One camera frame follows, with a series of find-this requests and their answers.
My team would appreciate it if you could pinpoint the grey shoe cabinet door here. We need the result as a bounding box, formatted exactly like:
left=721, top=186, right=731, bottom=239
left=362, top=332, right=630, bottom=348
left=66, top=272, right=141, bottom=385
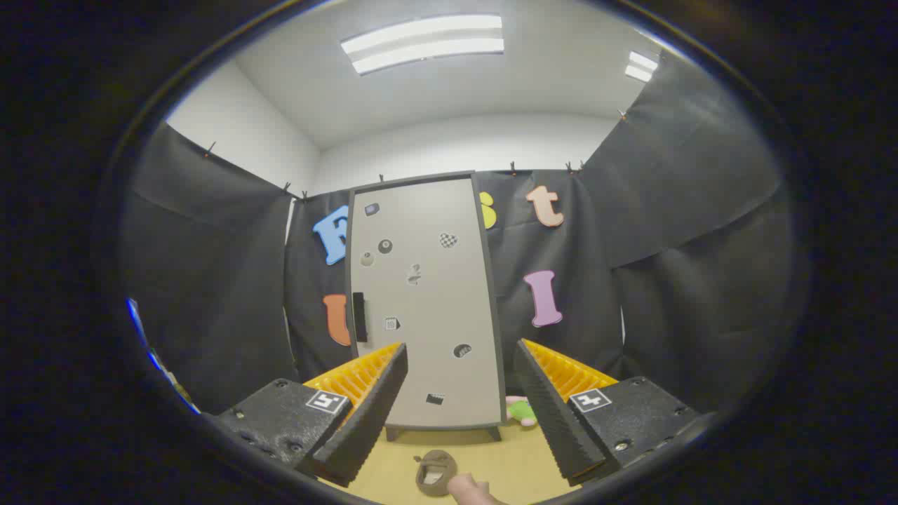
left=349, top=177, right=502, bottom=427

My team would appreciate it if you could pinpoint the brown fuzzy slipper shoe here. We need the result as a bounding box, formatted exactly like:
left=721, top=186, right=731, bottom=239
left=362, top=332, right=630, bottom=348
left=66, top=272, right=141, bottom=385
left=414, top=450, right=459, bottom=497

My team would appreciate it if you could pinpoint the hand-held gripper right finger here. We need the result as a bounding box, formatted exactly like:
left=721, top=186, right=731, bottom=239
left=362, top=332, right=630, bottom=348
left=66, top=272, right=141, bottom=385
left=514, top=339, right=709, bottom=486

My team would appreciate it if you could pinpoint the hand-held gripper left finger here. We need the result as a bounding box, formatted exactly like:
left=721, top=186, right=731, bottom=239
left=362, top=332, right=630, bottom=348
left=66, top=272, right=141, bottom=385
left=210, top=342, right=409, bottom=488

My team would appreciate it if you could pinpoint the small ceiling light panel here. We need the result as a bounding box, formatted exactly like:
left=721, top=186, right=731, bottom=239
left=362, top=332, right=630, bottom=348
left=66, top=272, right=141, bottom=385
left=624, top=50, right=660, bottom=83

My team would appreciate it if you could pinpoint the grey shoe cabinet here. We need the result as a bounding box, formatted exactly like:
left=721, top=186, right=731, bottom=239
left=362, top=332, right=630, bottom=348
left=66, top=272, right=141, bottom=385
left=344, top=170, right=507, bottom=443

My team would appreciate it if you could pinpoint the black backdrop cloth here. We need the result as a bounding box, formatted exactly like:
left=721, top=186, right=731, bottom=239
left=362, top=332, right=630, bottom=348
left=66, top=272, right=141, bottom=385
left=121, top=49, right=797, bottom=415

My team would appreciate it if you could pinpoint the large ceiling light panel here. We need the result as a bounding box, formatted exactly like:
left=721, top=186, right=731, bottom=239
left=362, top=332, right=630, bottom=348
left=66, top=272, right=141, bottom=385
left=340, top=14, right=506, bottom=76

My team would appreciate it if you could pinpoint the green and pink plush toy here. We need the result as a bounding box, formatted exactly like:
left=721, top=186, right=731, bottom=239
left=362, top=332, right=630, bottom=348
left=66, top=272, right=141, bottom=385
left=507, top=396, right=540, bottom=429

